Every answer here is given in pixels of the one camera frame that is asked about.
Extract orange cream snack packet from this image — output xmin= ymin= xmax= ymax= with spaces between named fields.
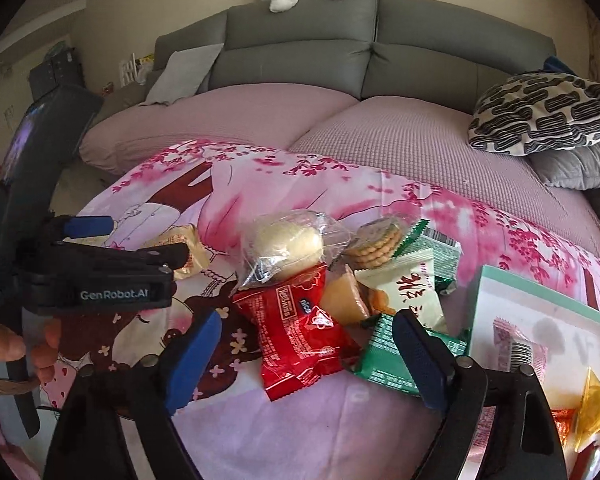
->
xmin=139 ymin=223 xmax=214 ymax=282

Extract dark green snack packet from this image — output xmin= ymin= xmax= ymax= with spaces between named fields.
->
xmin=353 ymin=314 xmax=467 ymax=397

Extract white nut snack packet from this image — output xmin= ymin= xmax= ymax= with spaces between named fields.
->
xmin=354 ymin=248 xmax=448 ymax=334

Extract pink snack packet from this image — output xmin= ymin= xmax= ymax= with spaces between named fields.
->
xmin=493 ymin=318 xmax=548 ymax=380

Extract orange jelly cup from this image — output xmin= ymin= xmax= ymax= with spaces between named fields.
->
xmin=320 ymin=266 xmax=370 ymax=326

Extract light green white packet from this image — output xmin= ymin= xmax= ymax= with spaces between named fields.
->
xmin=392 ymin=219 xmax=463 ymax=295

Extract clear bag round bun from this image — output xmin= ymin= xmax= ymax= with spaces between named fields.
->
xmin=234 ymin=209 xmax=353 ymax=290

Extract red crinkled candy packet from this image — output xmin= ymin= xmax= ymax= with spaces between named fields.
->
xmin=233 ymin=263 xmax=361 ymax=401

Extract clear pack round crackers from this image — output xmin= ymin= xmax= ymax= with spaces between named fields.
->
xmin=341 ymin=216 xmax=415 ymax=270

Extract yellow soft bread packet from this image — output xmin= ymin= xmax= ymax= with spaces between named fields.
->
xmin=574 ymin=367 xmax=600 ymax=453

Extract red patterned packet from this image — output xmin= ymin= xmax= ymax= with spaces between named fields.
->
xmin=552 ymin=408 xmax=577 ymax=448

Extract dark red striped packet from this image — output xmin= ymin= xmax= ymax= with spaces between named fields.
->
xmin=569 ymin=443 xmax=600 ymax=480

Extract person left hand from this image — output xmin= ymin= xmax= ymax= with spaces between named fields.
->
xmin=0 ymin=318 xmax=61 ymax=396

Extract cartoon girl pink cloth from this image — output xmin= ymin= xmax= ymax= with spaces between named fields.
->
xmin=41 ymin=141 xmax=600 ymax=479

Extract teal white box lid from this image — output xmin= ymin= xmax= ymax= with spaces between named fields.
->
xmin=459 ymin=263 xmax=600 ymax=480

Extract dark cabinet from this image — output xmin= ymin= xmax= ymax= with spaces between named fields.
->
xmin=28 ymin=48 xmax=85 ymax=101

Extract light grey cushion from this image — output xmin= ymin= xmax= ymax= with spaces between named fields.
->
xmin=140 ymin=44 xmax=224 ymax=106

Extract pink sofa cover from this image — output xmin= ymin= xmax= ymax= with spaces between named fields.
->
xmin=80 ymin=84 xmax=600 ymax=257

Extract black white patterned pillow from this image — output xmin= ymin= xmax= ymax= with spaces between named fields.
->
xmin=468 ymin=72 xmax=600 ymax=157

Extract grey sofa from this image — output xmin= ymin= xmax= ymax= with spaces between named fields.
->
xmin=94 ymin=0 xmax=600 ymax=271

